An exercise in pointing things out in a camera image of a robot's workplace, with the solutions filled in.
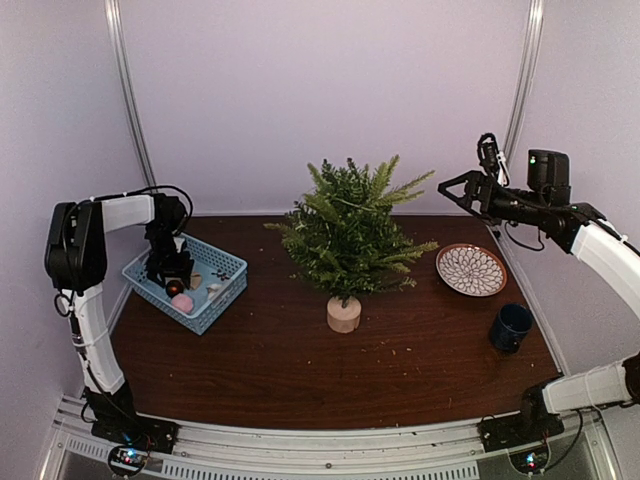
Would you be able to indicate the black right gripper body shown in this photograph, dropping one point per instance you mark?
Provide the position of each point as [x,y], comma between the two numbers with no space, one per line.
[497,208]

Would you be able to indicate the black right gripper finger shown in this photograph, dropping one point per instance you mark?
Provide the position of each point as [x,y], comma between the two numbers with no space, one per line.
[472,204]
[468,180]

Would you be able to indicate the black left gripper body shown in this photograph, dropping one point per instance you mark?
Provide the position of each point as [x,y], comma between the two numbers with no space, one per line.
[164,258]

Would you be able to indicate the dark red bauble ornament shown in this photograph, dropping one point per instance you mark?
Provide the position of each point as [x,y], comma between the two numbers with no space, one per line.
[174,288]

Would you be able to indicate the pink pompom ornament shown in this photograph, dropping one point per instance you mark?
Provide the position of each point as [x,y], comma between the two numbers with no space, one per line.
[183,303]

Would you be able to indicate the white fluffy ornament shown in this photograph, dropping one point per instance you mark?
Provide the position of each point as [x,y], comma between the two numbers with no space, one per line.
[213,290]

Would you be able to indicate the small green christmas tree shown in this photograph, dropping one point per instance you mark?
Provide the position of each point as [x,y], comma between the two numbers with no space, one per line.
[342,236]

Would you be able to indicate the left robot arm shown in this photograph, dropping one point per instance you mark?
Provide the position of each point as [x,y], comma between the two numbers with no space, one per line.
[76,262]

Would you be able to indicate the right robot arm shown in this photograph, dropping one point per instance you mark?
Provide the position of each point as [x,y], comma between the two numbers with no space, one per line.
[580,230]

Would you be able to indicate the round wooden tree base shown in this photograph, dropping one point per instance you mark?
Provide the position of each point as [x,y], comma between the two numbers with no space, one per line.
[342,317]

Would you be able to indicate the beige fabric bow ornament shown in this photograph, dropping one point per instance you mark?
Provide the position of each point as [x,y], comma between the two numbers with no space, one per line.
[195,281]

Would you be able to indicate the light blue plastic basket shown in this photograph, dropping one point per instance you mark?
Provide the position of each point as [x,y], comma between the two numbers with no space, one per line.
[207,258]

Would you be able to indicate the dark berry sprig ornament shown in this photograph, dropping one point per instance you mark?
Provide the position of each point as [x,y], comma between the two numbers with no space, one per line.
[220,275]

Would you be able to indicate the floral patterned ceramic plate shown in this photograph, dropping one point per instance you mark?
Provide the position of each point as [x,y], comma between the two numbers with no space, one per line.
[471,270]

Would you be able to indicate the dark blue mug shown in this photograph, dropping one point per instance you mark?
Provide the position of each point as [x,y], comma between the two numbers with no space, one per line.
[510,327]

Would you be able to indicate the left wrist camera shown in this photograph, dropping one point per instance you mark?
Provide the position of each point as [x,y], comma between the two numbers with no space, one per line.
[180,245]

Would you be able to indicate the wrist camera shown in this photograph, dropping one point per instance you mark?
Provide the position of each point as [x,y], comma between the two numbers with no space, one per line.
[492,159]
[180,245]

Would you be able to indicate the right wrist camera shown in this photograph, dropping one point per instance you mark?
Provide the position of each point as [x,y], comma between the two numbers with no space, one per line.
[492,159]

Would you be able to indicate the right aluminium frame post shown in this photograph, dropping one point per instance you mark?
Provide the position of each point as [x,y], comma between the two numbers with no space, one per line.
[528,64]

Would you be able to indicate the aluminium frame post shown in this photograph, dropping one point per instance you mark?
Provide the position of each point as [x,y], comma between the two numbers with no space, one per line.
[116,33]
[528,64]

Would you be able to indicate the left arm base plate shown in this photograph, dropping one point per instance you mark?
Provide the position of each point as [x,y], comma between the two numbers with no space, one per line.
[140,432]

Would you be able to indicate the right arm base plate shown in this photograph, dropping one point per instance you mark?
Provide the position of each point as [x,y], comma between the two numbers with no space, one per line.
[514,430]

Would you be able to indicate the aluminium front rail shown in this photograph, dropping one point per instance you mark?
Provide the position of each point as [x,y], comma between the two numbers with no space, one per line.
[452,450]

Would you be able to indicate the left aluminium frame post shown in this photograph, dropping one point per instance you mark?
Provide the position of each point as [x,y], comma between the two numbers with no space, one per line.
[116,33]

